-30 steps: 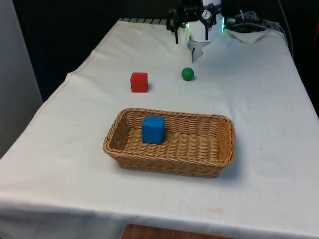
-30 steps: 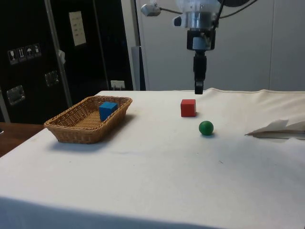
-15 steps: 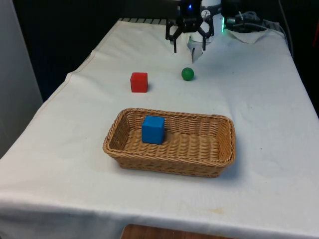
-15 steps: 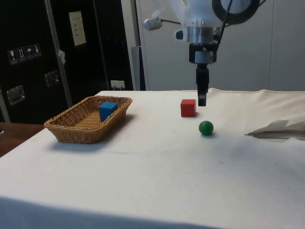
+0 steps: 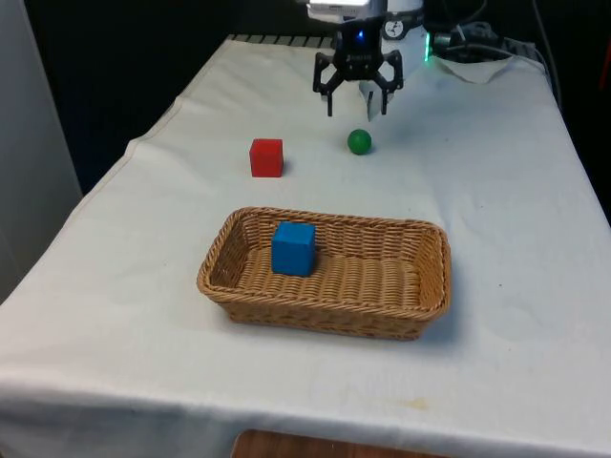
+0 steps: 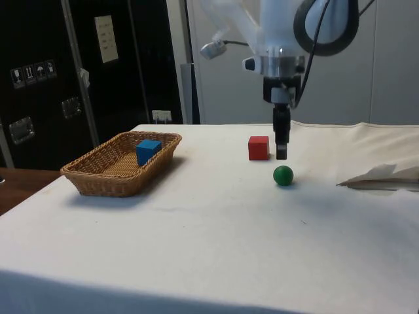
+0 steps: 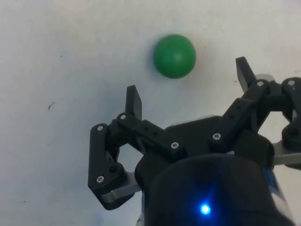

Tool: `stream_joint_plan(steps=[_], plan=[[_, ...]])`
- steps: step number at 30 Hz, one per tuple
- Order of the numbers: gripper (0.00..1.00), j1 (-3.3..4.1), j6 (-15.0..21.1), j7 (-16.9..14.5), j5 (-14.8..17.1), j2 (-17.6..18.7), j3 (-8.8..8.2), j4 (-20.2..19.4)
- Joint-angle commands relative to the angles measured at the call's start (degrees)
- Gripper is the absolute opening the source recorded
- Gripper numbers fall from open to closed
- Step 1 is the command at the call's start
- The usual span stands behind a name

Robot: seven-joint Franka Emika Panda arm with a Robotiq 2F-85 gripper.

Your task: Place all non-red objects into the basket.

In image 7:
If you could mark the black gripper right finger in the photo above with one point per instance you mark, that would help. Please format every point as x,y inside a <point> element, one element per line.
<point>237,113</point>

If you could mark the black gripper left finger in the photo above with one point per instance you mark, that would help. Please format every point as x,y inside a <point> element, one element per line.
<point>98,153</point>

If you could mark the green ball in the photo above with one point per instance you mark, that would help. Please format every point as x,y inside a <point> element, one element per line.
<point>174,56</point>

